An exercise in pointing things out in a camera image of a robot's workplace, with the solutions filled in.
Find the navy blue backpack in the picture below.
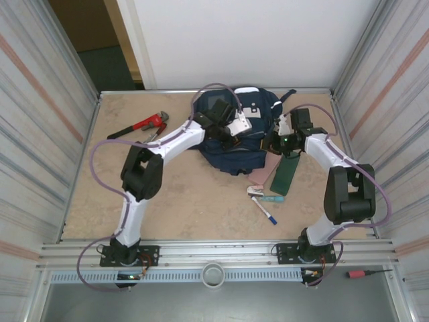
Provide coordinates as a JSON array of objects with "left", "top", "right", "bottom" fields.
[{"left": 192, "top": 87, "right": 298, "bottom": 177}]

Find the pink notebook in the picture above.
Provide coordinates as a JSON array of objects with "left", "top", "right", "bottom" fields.
[{"left": 248, "top": 156, "right": 282, "bottom": 185}]

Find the dark green notebook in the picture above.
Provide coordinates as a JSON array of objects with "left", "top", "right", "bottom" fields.
[{"left": 269, "top": 156, "right": 299, "bottom": 196}]

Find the white marker with blue cap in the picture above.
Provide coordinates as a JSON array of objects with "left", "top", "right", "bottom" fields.
[{"left": 251, "top": 196, "right": 278, "bottom": 225}]

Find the grey round pipe fitting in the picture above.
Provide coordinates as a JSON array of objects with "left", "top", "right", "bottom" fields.
[{"left": 202, "top": 262, "right": 225, "bottom": 287}]

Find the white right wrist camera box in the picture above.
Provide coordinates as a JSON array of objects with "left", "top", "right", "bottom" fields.
[{"left": 275, "top": 113, "right": 292, "bottom": 135}]

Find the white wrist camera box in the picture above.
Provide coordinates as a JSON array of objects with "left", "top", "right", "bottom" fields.
[
  {"left": 229, "top": 109, "right": 253, "bottom": 137},
  {"left": 275, "top": 113, "right": 292, "bottom": 135}
]

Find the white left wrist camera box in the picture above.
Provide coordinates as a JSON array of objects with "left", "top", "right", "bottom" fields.
[{"left": 229, "top": 109, "right": 253, "bottom": 137}]

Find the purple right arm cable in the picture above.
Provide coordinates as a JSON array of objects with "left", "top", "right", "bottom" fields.
[{"left": 283, "top": 105, "right": 392, "bottom": 288}]

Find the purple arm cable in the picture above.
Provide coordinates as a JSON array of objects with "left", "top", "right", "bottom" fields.
[
  {"left": 283, "top": 105, "right": 392, "bottom": 288},
  {"left": 76, "top": 83, "right": 243, "bottom": 292}
]

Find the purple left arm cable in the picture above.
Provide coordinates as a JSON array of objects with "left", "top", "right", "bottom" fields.
[{"left": 76, "top": 83, "right": 243, "bottom": 292}]

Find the red pipe wrench black handle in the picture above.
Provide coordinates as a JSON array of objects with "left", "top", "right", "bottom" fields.
[{"left": 107, "top": 111, "right": 170, "bottom": 140}]

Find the thin aluminium table edge rail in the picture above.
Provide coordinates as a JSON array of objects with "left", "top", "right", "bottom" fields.
[{"left": 99, "top": 88, "right": 336, "bottom": 95}]

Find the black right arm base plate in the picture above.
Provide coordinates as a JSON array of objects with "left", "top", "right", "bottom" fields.
[{"left": 275, "top": 243, "right": 337, "bottom": 266}]

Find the wide aluminium mounting rail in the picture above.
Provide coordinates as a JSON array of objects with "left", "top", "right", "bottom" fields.
[{"left": 39, "top": 238, "right": 398, "bottom": 269}]

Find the white door frame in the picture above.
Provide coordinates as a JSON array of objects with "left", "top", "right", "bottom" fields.
[{"left": 116, "top": 0, "right": 158, "bottom": 91}]

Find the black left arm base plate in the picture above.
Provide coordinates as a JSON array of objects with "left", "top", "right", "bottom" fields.
[{"left": 99, "top": 244, "right": 160, "bottom": 268}]

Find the slotted grey cable duct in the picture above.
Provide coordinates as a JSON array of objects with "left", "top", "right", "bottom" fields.
[{"left": 50, "top": 270, "right": 304, "bottom": 284}]

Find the red handled screwdriver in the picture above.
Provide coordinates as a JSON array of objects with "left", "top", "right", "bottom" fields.
[{"left": 347, "top": 268, "right": 393, "bottom": 279}]

